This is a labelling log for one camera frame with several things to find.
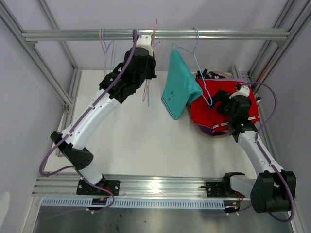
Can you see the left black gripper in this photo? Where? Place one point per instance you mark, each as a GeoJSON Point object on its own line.
{"type": "Point", "coordinates": [150, 60]}

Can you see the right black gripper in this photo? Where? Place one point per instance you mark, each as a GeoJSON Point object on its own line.
{"type": "Point", "coordinates": [221, 96]}

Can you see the pale blue wire hanger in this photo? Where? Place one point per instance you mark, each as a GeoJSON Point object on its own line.
{"type": "Point", "coordinates": [193, 52]}

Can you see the red trousers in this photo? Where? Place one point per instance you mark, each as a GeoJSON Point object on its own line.
{"type": "Point", "coordinates": [213, 109]}

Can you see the lilac trousers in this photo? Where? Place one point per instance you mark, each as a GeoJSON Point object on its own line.
{"type": "Point", "coordinates": [240, 79]}

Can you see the teal trousers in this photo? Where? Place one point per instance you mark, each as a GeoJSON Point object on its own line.
{"type": "Point", "coordinates": [181, 87]}

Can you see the black white patterned trousers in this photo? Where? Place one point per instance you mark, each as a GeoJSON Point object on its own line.
{"type": "Point", "coordinates": [206, 74]}

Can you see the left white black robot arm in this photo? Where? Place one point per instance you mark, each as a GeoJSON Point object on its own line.
{"type": "Point", "coordinates": [113, 91]}

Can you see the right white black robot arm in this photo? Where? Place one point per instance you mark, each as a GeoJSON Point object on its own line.
{"type": "Point", "coordinates": [274, 188]}

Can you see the translucent brown plastic basin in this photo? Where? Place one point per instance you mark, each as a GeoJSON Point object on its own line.
{"type": "Point", "coordinates": [206, 131]}

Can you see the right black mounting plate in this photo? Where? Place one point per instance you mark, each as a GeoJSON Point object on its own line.
{"type": "Point", "coordinates": [216, 190]}

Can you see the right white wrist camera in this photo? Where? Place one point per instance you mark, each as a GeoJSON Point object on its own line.
{"type": "Point", "coordinates": [242, 89]}

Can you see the aluminium hanging rail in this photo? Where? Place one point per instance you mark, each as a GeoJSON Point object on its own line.
{"type": "Point", "coordinates": [158, 34]}

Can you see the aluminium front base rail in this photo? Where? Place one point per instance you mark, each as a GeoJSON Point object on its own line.
{"type": "Point", "coordinates": [132, 186]}

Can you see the slotted grey cable duct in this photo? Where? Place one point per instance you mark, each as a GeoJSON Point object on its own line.
{"type": "Point", "coordinates": [133, 203]}

